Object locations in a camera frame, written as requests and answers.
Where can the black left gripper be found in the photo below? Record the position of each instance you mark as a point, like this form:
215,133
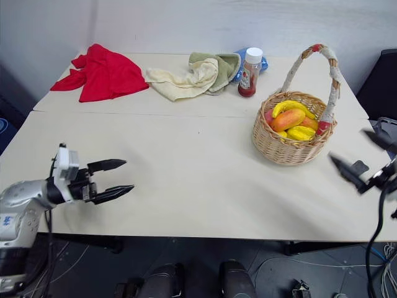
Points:
82,186

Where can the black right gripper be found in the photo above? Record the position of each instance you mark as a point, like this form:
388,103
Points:
387,177

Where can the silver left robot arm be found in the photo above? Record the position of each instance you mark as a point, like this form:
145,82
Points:
18,192

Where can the orange peach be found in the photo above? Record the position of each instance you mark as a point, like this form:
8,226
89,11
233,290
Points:
310,123

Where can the yellow starfruit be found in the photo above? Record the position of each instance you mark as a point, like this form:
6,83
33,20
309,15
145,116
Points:
301,133

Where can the small yellow fruit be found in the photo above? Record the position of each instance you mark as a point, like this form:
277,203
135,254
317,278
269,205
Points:
282,134

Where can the orange red mango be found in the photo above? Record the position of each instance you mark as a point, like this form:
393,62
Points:
287,119

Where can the yellow banana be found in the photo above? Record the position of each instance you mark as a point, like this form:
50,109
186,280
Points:
290,105

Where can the red apple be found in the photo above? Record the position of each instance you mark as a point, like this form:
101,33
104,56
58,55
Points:
268,116

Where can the red cloth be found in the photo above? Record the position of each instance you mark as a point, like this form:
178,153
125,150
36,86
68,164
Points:
105,74

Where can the cream towel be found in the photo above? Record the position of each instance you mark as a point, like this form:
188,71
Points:
173,83

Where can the dark rounded shape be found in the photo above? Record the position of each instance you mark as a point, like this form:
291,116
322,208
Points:
162,281
237,279

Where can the blue cloth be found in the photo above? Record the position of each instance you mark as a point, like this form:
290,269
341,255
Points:
265,65

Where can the ketchup bottle with white cap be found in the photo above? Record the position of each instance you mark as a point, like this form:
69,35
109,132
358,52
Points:
248,77

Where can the green towel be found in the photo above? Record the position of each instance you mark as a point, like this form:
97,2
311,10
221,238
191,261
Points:
229,65

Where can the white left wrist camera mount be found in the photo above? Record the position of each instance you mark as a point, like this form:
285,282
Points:
63,161

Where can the black table frame bar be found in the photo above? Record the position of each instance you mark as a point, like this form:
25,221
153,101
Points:
313,246

